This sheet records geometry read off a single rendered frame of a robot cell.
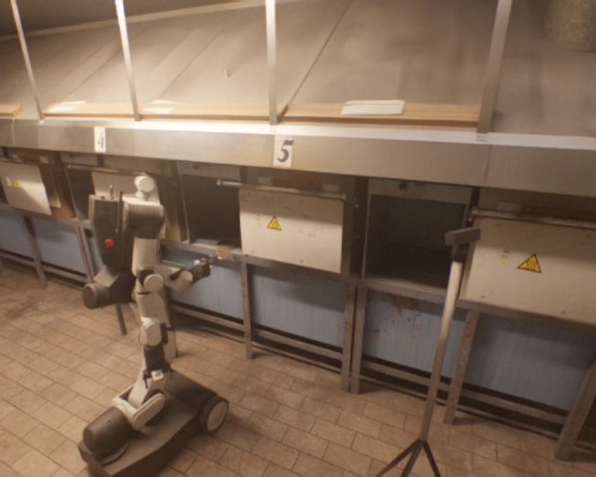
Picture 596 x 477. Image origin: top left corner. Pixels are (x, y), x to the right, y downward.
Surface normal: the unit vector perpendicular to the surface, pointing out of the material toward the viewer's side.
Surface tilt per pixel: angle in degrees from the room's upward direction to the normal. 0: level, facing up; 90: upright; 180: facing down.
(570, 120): 33
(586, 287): 90
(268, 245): 90
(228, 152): 80
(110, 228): 83
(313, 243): 90
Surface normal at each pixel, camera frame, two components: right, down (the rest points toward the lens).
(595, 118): -0.22, -0.59
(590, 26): -0.66, 0.28
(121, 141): -0.40, 0.17
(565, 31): -0.90, 0.17
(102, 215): 0.58, 0.20
